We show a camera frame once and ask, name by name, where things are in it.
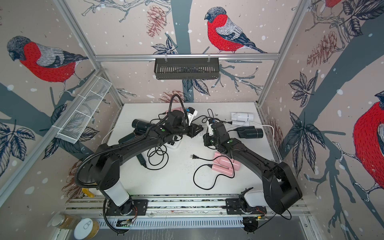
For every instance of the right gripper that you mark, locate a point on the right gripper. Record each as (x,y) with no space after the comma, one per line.
(207,137)

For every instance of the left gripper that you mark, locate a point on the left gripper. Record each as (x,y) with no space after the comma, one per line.
(193,132)

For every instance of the white power strip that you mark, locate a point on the white power strip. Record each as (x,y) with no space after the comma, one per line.
(173,144)

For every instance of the pink blow dryer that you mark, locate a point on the pink blow dryer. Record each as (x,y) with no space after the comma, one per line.
(178,109)
(222,164)

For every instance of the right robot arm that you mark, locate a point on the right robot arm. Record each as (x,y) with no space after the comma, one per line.
(280,187)

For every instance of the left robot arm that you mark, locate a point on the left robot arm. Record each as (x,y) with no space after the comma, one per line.
(102,169)

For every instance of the pink folded blow dryer front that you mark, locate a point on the pink folded blow dryer front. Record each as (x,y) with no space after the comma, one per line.
(222,164)

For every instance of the white folded blow dryer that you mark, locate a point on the white folded blow dryer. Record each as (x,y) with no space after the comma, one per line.
(241,119)

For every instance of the dark blow dryer right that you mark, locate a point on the dark blow dryer right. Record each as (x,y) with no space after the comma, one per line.
(249,132)

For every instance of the dark folded blow dryer left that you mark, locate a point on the dark folded blow dryer left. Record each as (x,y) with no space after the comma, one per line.
(140,127)

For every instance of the yellow pot with lid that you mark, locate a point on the yellow pot with lid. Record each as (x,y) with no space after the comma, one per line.
(88,193)

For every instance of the tin can with lid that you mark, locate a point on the tin can with lid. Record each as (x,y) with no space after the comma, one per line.
(86,229)

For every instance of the glass jar with lid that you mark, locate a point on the glass jar with lid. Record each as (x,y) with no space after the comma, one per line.
(64,221)

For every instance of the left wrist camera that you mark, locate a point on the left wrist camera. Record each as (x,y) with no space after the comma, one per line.
(191,113)

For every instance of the black metal wall shelf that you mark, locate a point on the black metal wall shelf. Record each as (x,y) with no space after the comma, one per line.
(187,69)

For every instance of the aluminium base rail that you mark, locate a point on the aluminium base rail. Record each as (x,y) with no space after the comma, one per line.
(161,206)

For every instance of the white wire mesh basket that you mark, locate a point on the white wire mesh basket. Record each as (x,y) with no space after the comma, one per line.
(85,107)

